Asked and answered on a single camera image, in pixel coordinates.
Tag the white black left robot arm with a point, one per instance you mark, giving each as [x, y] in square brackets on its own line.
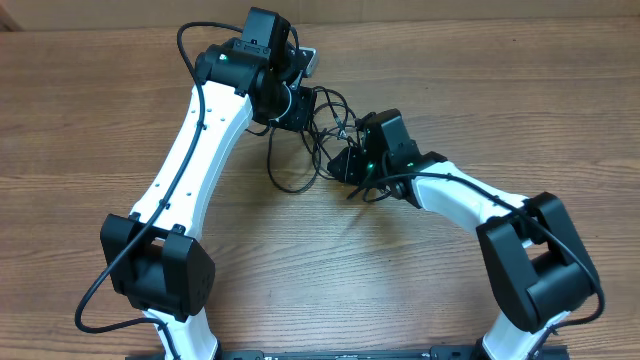
[154, 256]

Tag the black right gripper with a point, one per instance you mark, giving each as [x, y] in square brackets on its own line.
[349, 159]

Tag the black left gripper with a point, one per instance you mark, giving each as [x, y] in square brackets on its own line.
[301, 117]

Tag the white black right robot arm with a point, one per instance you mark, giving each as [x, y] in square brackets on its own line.
[539, 270]

